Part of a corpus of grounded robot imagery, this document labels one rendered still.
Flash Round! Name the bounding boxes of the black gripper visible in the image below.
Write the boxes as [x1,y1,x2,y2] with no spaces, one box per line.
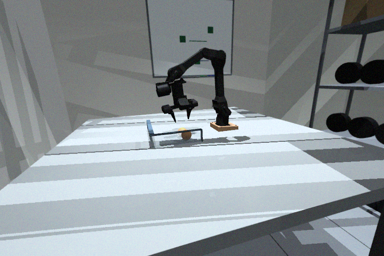
[161,93,198,122]

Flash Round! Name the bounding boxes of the low clear corner walls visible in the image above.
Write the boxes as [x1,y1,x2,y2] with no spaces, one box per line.
[147,127,202,149]

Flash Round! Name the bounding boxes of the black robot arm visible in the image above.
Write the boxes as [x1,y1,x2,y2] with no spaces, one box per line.
[156,47,231,126]

